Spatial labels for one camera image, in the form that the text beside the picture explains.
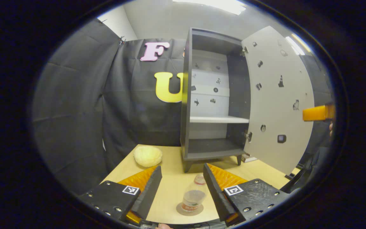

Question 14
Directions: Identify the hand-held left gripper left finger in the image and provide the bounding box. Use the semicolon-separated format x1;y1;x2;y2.
78;165;163;223

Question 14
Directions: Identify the round brown coaster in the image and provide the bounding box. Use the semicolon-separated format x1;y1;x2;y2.
176;202;204;217

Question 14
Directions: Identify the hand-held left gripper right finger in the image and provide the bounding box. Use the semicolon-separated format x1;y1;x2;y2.
203;163;290;226

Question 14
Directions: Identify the black backdrop cloth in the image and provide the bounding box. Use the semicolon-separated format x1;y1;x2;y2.
32;19;334;194

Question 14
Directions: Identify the narrow ceiling light panel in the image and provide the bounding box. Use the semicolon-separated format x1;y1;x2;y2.
285;33;312;56

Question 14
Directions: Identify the large ceiling light panel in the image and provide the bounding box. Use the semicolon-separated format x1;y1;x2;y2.
173;0;247;16

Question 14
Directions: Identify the clear plastic bottle red label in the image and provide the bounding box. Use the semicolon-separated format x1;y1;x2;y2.
181;173;207;213

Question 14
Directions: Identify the dark grey cabinet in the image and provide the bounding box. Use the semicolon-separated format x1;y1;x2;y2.
180;27;252;173

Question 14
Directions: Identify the yellow round plush toy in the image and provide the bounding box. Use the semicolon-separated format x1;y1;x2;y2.
133;146;163;168

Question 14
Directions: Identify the white cabinet shelf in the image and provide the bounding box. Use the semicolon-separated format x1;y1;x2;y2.
190;116;249;124

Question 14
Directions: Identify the grey cabinet door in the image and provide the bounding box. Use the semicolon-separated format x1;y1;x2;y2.
241;25;315;175

